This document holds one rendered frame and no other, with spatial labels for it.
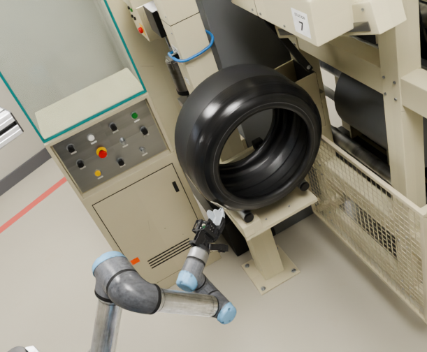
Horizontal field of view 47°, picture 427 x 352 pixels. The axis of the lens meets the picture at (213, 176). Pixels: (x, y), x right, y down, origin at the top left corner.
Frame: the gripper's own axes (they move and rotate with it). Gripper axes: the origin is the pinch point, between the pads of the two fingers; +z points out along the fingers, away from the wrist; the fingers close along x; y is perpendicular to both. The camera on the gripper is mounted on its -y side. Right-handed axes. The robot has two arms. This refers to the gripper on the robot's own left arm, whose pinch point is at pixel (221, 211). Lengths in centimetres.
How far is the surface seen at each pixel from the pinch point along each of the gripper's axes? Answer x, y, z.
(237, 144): 15.0, -5.0, 44.6
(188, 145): -2.6, 29.2, 9.3
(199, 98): -7.7, 37.2, 24.9
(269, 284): 51, -94, 22
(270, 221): -0.4, -26.6, 13.7
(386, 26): -80, 35, 29
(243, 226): 4.2, -17.3, 5.1
